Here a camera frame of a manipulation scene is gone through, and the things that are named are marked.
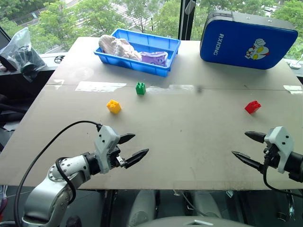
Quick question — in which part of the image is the short clear tape strip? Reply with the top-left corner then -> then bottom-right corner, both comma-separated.
283,84 -> 303,95

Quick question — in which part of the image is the thin white cable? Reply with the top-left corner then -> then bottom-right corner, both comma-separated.
173,190 -> 209,217

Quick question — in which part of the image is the clear plastic bag with gear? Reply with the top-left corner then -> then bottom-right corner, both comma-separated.
0,26 -> 47,83

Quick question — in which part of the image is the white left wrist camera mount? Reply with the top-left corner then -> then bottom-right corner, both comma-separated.
94,125 -> 121,174

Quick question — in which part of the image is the wide clear tape strip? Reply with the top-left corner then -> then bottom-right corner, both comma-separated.
75,81 -> 127,93

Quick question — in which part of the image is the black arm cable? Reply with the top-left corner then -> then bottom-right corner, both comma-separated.
55,157 -> 77,207
13,121 -> 103,227
263,163 -> 303,199

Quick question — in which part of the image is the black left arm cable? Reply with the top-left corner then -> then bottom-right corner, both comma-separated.
13,121 -> 103,227
55,157 -> 77,207

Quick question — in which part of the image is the long clear tape strip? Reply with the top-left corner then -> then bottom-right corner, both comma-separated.
146,84 -> 197,92

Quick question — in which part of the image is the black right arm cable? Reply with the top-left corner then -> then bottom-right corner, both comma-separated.
263,163 -> 303,199

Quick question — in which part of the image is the blue RXIONG carry case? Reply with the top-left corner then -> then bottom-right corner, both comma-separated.
199,10 -> 299,70

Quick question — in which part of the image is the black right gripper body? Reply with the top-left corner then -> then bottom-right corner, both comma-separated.
262,144 -> 281,175

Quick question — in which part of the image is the yellow toy brick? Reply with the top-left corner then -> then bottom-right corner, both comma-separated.
106,99 -> 122,114

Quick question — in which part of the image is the dark side desk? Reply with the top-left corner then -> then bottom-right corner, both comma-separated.
0,68 -> 59,133

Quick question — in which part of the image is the green toy brick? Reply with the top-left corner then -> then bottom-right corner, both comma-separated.
135,82 -> 147,96

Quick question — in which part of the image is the blue plastic bin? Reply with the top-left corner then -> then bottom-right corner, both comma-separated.
93,28 -> 181,78

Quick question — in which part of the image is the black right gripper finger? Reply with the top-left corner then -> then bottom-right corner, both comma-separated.
231,150 -> 266,175
244,131 -> 267,144

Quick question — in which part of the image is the white round device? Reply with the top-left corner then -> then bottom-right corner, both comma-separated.
289,53 -> 303,70

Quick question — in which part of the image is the grey rounded robot leg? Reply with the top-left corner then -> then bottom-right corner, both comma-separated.
190,190 -> 223,219
127,190 -> 157,227

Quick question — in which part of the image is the purple printed packet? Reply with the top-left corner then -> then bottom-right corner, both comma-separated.
140,51 -> 169,68

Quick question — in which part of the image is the pale pink bagged plush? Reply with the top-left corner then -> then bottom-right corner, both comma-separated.
98,34 -> 142,61

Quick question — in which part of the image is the black table leg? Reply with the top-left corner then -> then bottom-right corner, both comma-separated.
101,189 -> 119,227

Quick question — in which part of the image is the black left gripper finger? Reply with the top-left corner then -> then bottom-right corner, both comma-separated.
123,148 -> 150,169
117,133 -> 136,145

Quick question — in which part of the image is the red toy brick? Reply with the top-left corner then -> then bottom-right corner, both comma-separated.
244,100 -> 262,115

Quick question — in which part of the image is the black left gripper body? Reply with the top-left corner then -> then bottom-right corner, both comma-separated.
107,145 -> 126,169

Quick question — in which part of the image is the grey robot torso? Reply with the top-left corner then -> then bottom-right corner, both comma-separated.
146,216 -> 253,227

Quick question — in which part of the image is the black window frame post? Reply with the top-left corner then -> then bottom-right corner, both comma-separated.
178,0 -> 202,42

